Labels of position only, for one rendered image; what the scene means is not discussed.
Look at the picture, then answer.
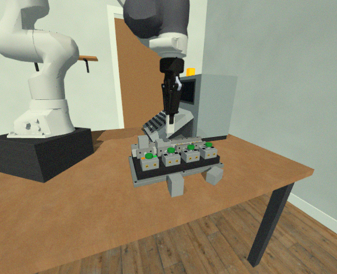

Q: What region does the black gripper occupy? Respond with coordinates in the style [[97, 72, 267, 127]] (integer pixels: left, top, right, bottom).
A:
[[160, 57, 184, 134]]

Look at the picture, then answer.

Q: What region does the grey control cabinet with keypad desk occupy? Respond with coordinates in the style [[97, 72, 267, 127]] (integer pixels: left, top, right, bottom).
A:
[[143, 68, 238, 142]]

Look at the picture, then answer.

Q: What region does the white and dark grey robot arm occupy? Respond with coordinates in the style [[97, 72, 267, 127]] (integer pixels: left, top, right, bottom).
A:
[[0, 0, 190, 138]]

